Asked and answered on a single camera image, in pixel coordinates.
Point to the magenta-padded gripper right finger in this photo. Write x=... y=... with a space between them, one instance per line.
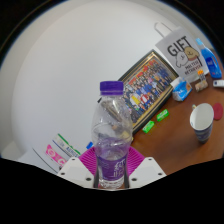
x=146 y=171

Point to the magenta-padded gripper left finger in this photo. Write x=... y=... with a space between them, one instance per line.
x=75 y=171

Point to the clear purple-capped water bottle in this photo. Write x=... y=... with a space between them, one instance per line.
x=111 y=133

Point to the pink shuttlecock tube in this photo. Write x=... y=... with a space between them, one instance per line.
x=55 y=155

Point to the green white shuttlecock tube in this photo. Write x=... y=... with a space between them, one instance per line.
x=66 y=145

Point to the white flat board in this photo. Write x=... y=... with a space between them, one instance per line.
x=36 y=160

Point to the small green packet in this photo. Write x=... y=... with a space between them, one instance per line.
x=148 y=127
x=162 y=115

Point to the blue painted ceramic mug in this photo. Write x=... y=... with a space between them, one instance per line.
x=203 y=130

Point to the framed group photo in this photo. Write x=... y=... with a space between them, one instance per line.
x=150 y=83

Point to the blue tissue pack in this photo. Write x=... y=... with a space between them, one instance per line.
x=181 y=90

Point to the round red coaster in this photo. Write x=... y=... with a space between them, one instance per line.
x=218 y=111

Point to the patterned snack packet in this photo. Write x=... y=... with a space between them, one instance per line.
x=201 y=86

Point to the colourful puzzle cube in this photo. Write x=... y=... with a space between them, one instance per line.
x=201 y=75

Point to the white remote control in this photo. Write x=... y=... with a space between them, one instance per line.
x=219 y=83

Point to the white paper gift bag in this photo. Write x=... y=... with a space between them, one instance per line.
x=181 y=50

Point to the blue detergent bottle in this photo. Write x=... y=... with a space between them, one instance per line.
x=210 y=61

